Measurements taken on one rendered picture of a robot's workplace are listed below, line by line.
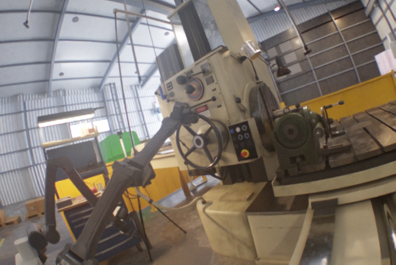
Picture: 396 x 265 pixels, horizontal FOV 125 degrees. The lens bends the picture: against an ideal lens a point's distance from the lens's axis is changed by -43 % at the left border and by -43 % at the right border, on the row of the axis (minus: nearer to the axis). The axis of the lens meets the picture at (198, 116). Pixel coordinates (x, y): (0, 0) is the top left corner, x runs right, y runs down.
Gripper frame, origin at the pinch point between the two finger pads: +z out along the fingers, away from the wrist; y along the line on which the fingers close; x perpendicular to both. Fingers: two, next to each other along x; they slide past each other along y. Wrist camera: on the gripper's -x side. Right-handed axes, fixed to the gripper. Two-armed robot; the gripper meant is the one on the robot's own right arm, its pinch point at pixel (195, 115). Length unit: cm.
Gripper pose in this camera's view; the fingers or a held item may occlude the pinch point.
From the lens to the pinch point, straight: 112.9
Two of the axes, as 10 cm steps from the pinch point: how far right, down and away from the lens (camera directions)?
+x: -7.8, -0.5, 6.2
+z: 6.2, -1.4, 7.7
